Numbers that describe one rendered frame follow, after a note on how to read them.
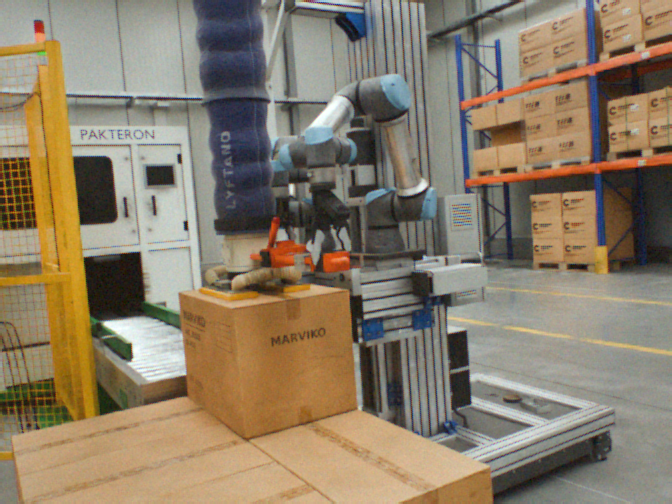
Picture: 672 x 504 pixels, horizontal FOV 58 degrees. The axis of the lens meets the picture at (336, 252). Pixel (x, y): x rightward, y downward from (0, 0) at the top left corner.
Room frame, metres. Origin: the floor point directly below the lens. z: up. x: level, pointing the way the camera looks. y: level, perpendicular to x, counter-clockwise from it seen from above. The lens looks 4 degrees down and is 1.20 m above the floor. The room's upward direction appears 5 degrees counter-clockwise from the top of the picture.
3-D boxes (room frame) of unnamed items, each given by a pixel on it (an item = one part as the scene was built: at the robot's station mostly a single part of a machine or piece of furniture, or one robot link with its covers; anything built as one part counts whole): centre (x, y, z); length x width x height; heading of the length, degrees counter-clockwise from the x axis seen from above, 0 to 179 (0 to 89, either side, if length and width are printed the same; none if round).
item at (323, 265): (1.59, 0.02, 1.07); 0.08 x 0.07 x 0.05; 29
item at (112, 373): (3.28, 1.36, 0.50); 2.31 x 0.05 x 0.19; 31
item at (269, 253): (1.90, 0.18, 1.07); 0.10 x 0.08 x 0.06; 119
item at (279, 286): (2.17, 0.22, 0.97); 0.34 x 0.10 x 0.05; 29
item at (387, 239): (2.25, -0.18, 1.09); 0.15 x 0.15 x 0.10
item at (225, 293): (2.08, 0.39, 0.97); 0.34 x 0.10 x 0.05; 29
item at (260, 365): (2.12, 0.29, 0.74); 0.60 x 0.40 x 0.40; 30
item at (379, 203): (2.24, -0.19, 1.20); 0.13 x 0.12 x 0.14; 61
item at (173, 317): (3.89, 1.04, 0.60); 1.60 x 0.10 x 0.09; 31
